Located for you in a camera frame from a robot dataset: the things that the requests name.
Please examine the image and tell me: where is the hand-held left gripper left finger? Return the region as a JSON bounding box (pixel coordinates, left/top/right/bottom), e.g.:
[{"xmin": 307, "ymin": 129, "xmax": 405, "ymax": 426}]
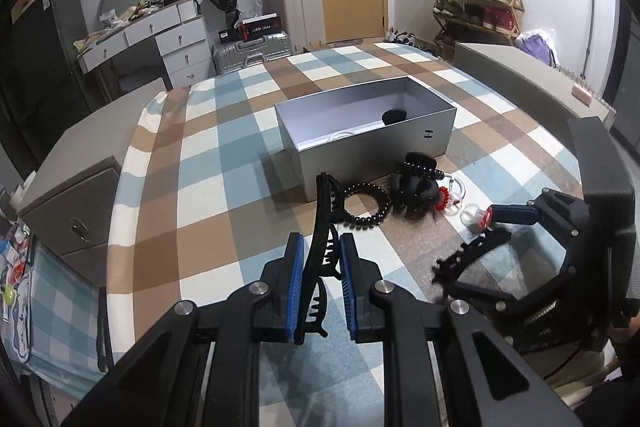
[{"xmin": 62, "ymin": 232, "xmax": 306, "ymax": 427}]

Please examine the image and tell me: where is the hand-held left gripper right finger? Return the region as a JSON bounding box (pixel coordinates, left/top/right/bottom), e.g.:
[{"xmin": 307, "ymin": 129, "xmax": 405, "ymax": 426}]
[{"xmin": 340, "ymin": 232, "xmax": 583, "ymax": 427}]

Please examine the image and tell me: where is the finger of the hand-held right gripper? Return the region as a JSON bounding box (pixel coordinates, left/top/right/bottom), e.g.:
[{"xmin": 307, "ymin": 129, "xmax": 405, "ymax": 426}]
[
  {"xmin": 487, "ymin": 202, "xmax": 545, "ymax": 229},
  {"xmin": 447, "ymin": 281, "xmax": 523, "ymax": 334}
]

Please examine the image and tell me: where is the long black banana hair clip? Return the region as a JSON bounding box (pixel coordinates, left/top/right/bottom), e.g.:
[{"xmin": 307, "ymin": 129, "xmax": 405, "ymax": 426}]
[{"xmin": 292, "ymin": 172, "xmax": 346, "ymax": 345}]

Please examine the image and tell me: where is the black toothed comb hair clip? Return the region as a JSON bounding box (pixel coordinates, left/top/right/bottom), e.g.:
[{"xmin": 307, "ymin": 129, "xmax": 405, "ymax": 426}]
[{"xmin": 432, "ymin": 227, "xmax": 513, "ymax": 303}]

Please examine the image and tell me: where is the black spiral hair tie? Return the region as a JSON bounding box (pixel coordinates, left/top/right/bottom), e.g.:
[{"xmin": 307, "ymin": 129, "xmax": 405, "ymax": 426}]
[
  {"xmin": 337, "ymin": 181, "xmax": 393, "ymax": 230},
  {"xmin": 395, "ymin": 159, "xmax": 444, "ymax": 181}
]

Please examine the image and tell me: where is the black claw hair clip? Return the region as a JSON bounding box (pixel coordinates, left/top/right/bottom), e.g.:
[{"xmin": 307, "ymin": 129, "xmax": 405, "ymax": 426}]
[{"xmin": 387, "ymin": 151, "xmax": 446, "ymax": 221}]

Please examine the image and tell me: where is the grey cardboard box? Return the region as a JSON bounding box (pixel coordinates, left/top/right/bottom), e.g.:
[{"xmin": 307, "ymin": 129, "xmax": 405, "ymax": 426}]
[{"xmin": 274, "ymin": 76, "xmax": 458, "ymax": 204}]

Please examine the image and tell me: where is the red and clear hair accessory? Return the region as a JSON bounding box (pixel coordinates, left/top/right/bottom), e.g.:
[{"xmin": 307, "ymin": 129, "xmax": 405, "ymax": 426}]
[{"xmin": 442, "ymin": 174, "xmax": 469, "ymax": 214}]

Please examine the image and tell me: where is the checkered tablecloth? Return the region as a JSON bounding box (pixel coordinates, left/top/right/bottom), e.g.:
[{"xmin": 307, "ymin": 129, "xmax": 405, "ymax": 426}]
[{"xmin": 97, "ymin": 42, "xmax": 621, "ymax": 427}]

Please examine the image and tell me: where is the grey upholstered panel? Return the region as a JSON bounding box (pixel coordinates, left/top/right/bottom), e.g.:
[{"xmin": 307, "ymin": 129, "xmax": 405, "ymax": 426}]
[{"xmin": 452, "ymin": 42, "xmax": 616, "ymax": 128}]

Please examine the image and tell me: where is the purple bag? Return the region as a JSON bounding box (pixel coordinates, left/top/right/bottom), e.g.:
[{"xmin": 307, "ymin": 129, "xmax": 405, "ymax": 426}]
[{"xmin": 516, "ymin": 29, "xmax": 558, "ymax": 68}]

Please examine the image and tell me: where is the silver pole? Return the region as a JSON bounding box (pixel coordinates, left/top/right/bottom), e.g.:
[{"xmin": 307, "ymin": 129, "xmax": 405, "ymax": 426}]
[{"xmin": 582, "ymin": 0, "xmax": 599, "ymax": 76}]

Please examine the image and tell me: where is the blue checkered cloth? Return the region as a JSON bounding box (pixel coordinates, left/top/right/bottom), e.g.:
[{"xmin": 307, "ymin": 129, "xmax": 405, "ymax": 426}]
[{"xmin": 20, "ymin": 247, "xmax": 109, "ymax": 399}]

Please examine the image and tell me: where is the silver suitcase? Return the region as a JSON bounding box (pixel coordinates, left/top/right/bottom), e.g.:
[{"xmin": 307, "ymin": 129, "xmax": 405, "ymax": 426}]
[{"xmin": 212, "ymin": 32, "xmax": 294, "ymax": 76}]

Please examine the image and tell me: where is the black box red trim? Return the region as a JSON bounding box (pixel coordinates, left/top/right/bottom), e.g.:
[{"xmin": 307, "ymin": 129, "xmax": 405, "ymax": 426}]
[{"xmin": 235, "ymin": 14, "xmax": 284, "ymax": 40}]

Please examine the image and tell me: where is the white dresser with drawers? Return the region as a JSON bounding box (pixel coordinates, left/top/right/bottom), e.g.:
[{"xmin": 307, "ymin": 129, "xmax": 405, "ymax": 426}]
[{"xmin": 75, "ymin": 0, "xmax": 216, "ymax": 90}]

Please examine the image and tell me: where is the black wardrobe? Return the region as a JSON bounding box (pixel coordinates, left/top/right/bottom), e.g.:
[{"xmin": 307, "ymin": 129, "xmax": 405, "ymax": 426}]
[{"xmin": 0, "ymin": 0, "xmax": 97, "ymax": 158}]

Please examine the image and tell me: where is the red flower hair tie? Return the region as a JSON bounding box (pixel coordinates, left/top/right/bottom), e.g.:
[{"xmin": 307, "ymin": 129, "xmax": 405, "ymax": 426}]
[{"xmin": 432, "ymin": 187, "xmax": 453, "ymax": 214}]

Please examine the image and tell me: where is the grey cabinet with handle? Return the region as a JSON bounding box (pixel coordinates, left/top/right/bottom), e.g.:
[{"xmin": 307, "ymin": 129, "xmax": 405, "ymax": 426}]
[{"xmin": 17, "ymin": 77, "xmax": 168, "ymax": 259}]

